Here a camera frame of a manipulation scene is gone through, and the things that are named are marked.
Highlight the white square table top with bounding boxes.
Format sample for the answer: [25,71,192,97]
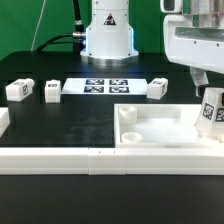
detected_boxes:
[114,104,224,149]

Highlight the white fiducial marker plate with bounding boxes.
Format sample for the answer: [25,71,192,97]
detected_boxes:
[62,78,147,95]

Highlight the white U-shaped obstacle fence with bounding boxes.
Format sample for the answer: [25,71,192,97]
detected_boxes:
[0,107,224,176]

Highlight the black cables behind base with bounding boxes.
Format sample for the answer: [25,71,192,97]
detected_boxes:
[35,0,88,56]

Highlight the thin white cable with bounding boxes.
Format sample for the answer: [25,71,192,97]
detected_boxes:
[30,0,48,52]

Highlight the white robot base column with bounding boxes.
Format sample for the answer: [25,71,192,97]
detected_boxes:
[80,0,139,66]

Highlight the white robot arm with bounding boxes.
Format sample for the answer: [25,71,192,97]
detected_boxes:
[160,0,224,96]

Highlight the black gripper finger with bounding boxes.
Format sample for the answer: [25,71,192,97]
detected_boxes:
[190,67,209,97]

